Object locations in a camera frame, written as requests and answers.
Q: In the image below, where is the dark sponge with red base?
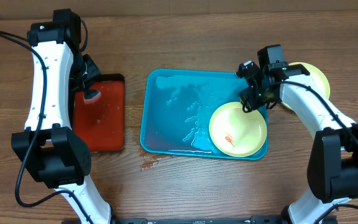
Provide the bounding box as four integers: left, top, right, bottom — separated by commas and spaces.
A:
84, 89, 101, 104

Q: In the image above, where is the green plate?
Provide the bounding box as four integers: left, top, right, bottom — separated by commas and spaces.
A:
280, 62, 331, 110
209, 102, 268, 160

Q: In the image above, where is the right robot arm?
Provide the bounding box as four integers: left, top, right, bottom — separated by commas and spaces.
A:
236, 45, 358, 224

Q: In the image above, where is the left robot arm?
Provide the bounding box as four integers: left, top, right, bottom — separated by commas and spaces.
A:
11, 9, 114, 223

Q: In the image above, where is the black and red tray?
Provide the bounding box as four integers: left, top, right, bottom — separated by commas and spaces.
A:
72, 73, 125, 152

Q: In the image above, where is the teal plastic tray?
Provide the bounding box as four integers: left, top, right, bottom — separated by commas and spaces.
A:
140, 68, 248, 159

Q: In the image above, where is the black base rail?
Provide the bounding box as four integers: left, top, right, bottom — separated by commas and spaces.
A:
61, 215, 338, 224

